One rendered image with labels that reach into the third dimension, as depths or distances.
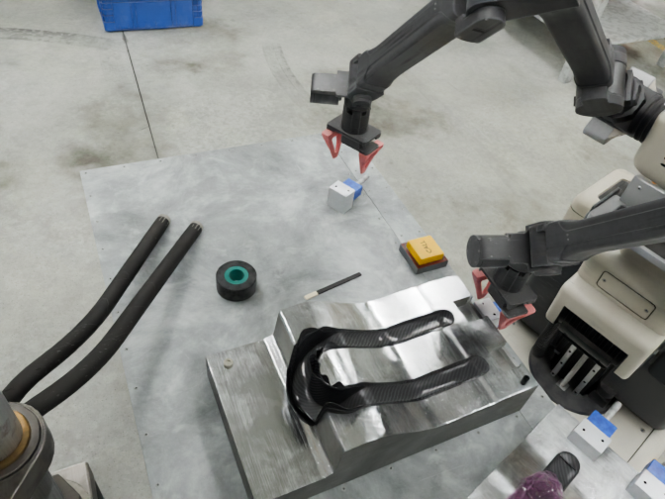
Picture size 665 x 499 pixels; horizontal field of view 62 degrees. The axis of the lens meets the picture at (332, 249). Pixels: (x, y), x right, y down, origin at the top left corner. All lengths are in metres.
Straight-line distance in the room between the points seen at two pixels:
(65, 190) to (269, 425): 1.93
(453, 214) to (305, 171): 1.35
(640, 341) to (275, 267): 0.77
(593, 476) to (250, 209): 0.85
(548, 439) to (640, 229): 0.41
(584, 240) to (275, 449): 0.54
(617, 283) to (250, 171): 0.87
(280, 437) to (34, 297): 1.52
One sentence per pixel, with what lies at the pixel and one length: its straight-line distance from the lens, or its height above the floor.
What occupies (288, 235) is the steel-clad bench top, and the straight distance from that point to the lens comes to 1.24.
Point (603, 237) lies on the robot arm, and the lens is 0.82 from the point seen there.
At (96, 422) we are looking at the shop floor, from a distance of 1.93.
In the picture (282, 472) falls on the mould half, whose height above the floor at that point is 0.86.
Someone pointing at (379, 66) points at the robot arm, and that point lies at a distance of 0.98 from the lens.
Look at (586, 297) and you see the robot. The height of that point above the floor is 0.80.
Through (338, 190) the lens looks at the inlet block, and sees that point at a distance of 1.29.
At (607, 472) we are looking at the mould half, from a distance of 1.04.
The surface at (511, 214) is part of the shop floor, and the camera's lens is 2.79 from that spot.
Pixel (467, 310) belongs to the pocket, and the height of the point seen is 0.86.
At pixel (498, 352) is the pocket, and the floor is 0.86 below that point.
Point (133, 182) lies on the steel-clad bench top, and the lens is 1.38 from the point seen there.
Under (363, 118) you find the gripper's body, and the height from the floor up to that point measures 1.06.
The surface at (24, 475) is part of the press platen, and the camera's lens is 0.73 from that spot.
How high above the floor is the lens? 1.68
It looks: 46 degrees down
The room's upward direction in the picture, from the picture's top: 10 degrees clockwise
